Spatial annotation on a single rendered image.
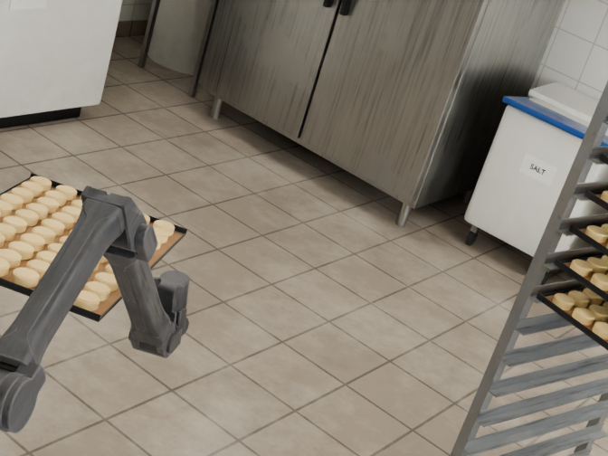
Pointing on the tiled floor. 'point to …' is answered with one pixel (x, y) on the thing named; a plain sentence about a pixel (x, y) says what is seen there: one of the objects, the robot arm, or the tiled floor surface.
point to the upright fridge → (382, 81)
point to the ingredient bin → (534, 168)
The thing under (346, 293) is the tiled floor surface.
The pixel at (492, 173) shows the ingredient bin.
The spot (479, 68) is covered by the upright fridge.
